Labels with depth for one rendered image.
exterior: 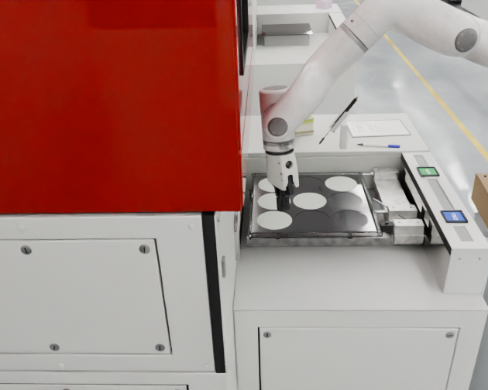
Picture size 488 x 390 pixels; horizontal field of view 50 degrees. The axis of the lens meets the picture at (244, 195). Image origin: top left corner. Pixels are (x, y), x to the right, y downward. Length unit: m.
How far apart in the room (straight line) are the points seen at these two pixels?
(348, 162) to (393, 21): 0.63
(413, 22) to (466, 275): 0.63
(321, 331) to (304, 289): 0.11
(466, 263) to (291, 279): 0.44
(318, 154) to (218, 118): 0.96
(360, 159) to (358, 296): 0.58
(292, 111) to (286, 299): 0.47
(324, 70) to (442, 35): 0.27
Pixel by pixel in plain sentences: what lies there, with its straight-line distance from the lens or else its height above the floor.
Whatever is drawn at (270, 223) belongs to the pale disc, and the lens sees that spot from 1.51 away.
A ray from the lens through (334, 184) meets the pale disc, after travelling 1.72.
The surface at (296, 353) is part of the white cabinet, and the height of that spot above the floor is 0.67.
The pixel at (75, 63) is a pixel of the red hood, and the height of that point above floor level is 1.50.
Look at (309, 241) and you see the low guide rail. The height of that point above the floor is 0.84.
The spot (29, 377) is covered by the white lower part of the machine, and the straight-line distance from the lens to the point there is 1.33.
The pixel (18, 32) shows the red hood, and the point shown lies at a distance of 0.90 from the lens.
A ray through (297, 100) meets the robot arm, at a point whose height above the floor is 1.30.
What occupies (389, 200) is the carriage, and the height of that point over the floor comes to 0.88.
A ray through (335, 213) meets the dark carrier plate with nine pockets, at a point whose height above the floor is 0.90.
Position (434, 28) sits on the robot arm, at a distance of 1.31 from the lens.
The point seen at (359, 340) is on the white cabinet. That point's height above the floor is 0.72.
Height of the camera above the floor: 1.71
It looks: 29 degrees down
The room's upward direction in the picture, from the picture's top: 2 degrees counter-clockwise
